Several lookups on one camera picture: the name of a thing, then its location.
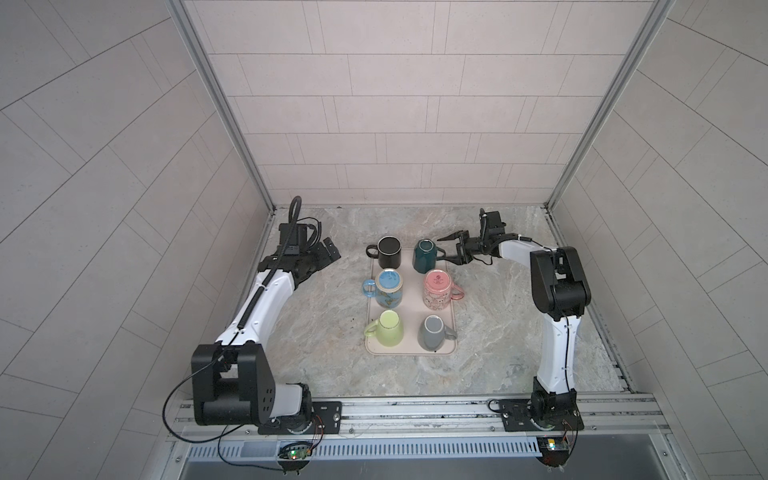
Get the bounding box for dark green mug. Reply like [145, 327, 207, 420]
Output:
[412, 238, 445, 274]

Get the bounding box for black mug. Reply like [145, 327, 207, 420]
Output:
[365, 236, 402, 269]

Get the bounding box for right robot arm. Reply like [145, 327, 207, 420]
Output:
[440, 228, 592, 433]

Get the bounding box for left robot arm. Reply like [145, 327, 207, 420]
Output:
[191, 238, 341, 432]

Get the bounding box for pink patterned mug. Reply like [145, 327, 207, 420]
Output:
[423, 269, 465, 311]

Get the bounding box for grey mug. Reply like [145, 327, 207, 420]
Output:
[418, 315, 457, 352]

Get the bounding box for blue patterned mug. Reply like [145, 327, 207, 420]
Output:
[362, 268, 403, 309]

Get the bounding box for light green mug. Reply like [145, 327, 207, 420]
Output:
[364, 310, 404, 348]

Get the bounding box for left circuit board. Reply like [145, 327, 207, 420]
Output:
[277, 442, 313, 461]

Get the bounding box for circuit board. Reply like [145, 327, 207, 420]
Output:
[536, 437, 571, 468]
[277, 442, 313, 461]

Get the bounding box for white ventilation grille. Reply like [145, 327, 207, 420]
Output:
[187, 437, 542, 463]

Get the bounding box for right circuit board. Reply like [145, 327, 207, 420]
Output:
[536, 437, 571, 468]

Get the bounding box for left corner metal profile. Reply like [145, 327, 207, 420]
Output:
[165, 0, 276, 216]

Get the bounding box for corner metal profile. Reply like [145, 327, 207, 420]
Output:
[545, 0, 675, 212]
[165, 0, 276, 216]

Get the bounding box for right corner metal profile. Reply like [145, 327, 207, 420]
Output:
[545, 0, 675, 212]

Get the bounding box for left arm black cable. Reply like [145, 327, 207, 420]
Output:
[161, 335, 247, 445]

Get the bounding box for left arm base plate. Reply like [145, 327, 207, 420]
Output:
[258, 401, 343, 435]

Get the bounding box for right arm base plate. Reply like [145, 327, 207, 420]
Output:
[495, 399, 585, 432]

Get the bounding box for aluminium mounting rail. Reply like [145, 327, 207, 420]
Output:
[161, 393, 671, 443]

